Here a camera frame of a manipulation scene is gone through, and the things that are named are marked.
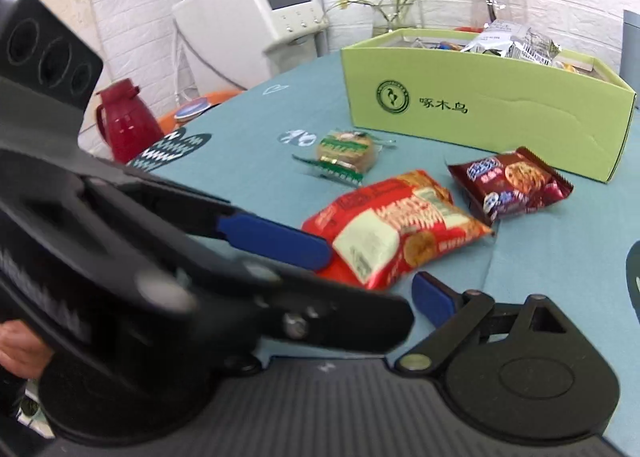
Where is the round bread snack packet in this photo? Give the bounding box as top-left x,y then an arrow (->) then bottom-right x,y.
293,130 -> 396,186

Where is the person's left hand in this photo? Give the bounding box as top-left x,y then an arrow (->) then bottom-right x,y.
0,321 -> 54,380

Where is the red rice cracker bag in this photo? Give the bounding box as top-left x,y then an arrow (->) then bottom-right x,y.
303,169 -> 492,290

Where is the dark red cookie packet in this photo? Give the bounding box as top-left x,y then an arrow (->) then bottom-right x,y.
447,147 -> 574,225

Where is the orange stool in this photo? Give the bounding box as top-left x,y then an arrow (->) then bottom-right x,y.
157,90 -> 241,134

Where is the red thermos jug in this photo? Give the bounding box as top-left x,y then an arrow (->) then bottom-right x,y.
96,78 -> 164,164

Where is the white water dispenser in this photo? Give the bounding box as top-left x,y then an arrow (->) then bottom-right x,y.
172,0 -> 329,95

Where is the green cardboard box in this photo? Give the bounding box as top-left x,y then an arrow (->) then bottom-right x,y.
341,29 -> 636,183

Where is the grey cylindrical bottle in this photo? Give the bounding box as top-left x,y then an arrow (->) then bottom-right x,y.
620,10 -> 640,92

